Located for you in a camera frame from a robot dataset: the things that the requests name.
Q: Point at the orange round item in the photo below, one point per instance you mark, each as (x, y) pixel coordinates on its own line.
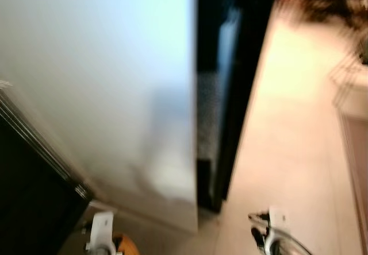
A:
(127, 246)

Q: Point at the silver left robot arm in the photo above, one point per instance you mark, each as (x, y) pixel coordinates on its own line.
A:
(98, 248)

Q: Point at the white fridge door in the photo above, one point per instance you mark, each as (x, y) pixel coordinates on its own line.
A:
(98, 94)

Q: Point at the black cabinet with silver trim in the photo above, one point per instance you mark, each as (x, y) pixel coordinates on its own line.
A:
(29, 197)

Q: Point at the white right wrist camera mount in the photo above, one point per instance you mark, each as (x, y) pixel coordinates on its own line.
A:
(278, 217)

